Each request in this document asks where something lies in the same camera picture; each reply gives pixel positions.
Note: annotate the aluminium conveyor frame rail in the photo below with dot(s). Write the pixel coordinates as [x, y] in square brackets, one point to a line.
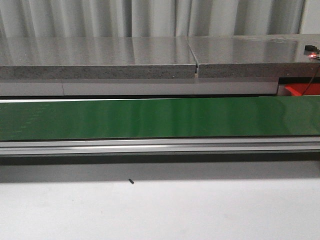
[161, 145]

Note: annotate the small black sensor red light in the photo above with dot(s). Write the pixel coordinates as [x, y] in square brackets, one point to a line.
[312, 51]

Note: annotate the grey stone counter right slab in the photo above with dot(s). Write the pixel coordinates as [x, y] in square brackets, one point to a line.
[254, 56]

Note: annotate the white pleated curtain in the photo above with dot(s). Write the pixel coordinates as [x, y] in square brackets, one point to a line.
[149, 18]

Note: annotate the grey stone counter slab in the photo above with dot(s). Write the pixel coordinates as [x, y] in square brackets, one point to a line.
[92, 58]
[254, 56]

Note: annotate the green conveyor belt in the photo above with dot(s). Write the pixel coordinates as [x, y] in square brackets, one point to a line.
[160, 118]

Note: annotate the red bin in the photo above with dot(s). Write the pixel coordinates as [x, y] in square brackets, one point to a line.
[303, 89]

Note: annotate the grey stone counter left slab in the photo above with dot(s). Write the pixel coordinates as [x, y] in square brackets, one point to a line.
[92, 58]

